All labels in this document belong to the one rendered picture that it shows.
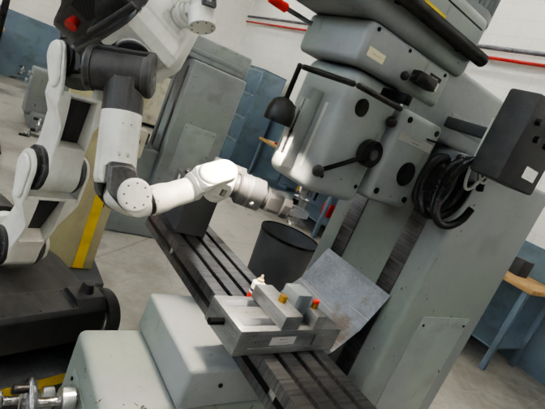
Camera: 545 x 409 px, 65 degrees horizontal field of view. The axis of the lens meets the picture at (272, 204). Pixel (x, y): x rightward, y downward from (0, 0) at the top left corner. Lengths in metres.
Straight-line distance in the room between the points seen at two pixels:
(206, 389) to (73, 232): 1.96
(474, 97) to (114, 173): 1.01
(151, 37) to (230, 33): 9.89
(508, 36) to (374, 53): 5.24
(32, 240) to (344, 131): 1.11
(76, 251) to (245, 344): 2.10
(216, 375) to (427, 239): 0.72
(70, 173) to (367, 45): 0.97
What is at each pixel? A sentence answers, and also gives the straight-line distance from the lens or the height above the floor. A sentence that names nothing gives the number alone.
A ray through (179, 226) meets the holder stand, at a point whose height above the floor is 0.94.
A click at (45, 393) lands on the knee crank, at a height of 0.52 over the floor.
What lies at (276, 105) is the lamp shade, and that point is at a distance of 1.03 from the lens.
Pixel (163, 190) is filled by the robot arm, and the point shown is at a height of 1.19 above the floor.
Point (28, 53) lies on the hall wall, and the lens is 9.95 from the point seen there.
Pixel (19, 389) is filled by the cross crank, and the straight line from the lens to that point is 1.21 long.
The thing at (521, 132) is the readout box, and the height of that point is 1.63.
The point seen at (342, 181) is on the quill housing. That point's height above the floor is 1.36.
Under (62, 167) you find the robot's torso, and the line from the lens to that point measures 1.48.
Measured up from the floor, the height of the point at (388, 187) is 1.39.
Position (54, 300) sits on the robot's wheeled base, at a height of 0.59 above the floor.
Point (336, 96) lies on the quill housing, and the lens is 1.08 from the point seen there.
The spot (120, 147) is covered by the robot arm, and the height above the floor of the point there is 1.26.
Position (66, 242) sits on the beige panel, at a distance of 2.97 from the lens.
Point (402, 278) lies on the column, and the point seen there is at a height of 1.14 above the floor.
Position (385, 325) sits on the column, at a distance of 1.44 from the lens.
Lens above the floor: 1.47
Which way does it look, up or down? 12 degrees down
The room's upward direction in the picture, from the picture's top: 23 degrees clockwise
